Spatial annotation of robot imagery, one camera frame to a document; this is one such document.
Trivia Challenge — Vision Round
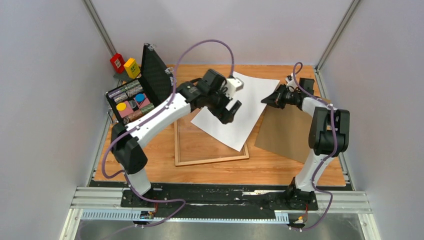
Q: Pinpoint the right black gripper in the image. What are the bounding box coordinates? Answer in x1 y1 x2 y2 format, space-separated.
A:
261 83 300 110

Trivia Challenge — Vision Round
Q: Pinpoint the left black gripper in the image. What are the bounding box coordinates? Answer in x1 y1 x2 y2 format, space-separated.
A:
206 86 242 125

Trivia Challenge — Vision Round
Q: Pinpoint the photo print white border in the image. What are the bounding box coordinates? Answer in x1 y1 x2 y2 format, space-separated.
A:
191 71 280 151

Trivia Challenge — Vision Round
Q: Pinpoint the wooden picture frame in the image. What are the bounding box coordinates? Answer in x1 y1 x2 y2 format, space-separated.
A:
173 116 250 167

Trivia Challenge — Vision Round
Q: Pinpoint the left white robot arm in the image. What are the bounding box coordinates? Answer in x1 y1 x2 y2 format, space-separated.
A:
110 69 244 207

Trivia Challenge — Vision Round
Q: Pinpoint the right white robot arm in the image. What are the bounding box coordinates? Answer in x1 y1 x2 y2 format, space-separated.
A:
261 75 350 209

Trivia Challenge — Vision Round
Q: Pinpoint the brown cardboard backing sheet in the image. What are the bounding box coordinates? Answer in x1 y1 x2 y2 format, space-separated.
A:
254 104 313 163

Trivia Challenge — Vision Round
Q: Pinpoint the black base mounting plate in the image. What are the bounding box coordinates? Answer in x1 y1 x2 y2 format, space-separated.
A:
120 182 318 219

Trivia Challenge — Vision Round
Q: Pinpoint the blue round disc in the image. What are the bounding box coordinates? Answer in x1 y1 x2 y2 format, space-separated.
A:
134 93 146 103

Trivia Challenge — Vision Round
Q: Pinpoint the black open toy case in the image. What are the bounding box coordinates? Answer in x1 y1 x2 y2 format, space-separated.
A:
105 43 174 125

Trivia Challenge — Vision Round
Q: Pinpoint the yellow round disc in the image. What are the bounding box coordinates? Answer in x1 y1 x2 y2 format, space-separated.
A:
116 102 127 112

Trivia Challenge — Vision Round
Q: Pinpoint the yellow toy house block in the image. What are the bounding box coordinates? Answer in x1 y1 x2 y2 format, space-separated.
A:
123 57 141 79

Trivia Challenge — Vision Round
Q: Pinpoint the red toy house block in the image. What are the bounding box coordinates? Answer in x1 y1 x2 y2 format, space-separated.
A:
109 53 125 74

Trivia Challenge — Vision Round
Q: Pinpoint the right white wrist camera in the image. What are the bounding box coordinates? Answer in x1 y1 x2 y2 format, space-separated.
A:
285 75 297 92

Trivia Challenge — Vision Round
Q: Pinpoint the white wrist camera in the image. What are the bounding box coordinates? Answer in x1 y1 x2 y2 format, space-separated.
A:
285 75 297 92
224 77 244 98

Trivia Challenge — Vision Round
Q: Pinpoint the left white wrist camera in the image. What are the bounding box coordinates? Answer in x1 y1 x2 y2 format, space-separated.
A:
224 77 244 98

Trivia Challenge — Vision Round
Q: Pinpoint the aluminium rail frame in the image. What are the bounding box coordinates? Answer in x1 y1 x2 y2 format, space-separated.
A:
60 182 381 240

